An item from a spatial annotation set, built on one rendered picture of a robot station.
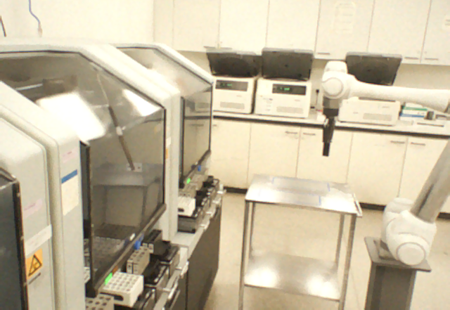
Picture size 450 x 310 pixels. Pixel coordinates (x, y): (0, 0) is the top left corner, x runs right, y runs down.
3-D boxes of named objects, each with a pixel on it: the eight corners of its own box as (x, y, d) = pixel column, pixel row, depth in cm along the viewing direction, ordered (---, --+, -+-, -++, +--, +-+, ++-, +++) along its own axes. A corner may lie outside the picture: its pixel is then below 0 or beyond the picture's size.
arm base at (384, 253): (408, 241, 211) (410, 231, 210) (420, 264, 190) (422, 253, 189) (371, 236, 214) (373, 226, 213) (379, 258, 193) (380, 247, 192)
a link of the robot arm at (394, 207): (413, 236, 204) (420, 195, 199) (419, 254, 187) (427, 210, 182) (378, 230, 208) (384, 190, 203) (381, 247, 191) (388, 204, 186)
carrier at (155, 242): (157, 242, 173) (158, 228, 172) (162, 242, 173) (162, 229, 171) (148, 256, 162) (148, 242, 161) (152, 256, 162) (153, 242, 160)
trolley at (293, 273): (230, 325, 245) (239, 197, 224) (242, 281, 289) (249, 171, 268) (346, 346, 233) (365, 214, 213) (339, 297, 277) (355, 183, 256)
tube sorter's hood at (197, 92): (84, 177, 203) (79, 47, 187) (133, 147, 261) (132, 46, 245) (183, 189, 195) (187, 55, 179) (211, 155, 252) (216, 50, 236)
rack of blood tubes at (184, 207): (133, 211, 206) (133, 199, 204) (140, 203, 215) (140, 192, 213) (190, 218, 200) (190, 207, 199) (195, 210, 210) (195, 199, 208)
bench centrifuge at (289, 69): (254, 115, 420) (259, 47, 403) (259, 105, 480) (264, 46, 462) (308, 119, 411) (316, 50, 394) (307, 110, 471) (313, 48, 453)
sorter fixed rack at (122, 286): (48, 296, 138) (47, 280, 137) (65, 279, 148) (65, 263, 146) (131, 310, 133) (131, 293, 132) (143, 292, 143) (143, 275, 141)
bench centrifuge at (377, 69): (337, 122, 406) (346, 51, 389) (334, 112, 465) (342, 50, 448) (397, 127, 396) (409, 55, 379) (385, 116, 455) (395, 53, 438)
